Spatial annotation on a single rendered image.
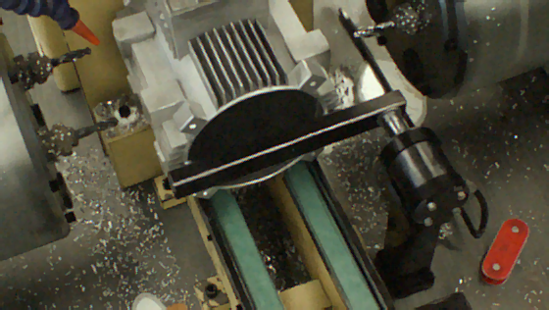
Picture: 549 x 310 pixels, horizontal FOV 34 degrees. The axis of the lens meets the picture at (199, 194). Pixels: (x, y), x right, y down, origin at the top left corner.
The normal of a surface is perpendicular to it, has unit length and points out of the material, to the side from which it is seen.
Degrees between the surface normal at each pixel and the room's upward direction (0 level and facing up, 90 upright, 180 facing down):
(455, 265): 0
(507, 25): 69
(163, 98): 0
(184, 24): 90
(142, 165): 90
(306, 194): 0
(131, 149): 90
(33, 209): 77
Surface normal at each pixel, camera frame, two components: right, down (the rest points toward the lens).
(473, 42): 0.29, 0.60
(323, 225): -0.11, -0.51
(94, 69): 0.33, 0.79
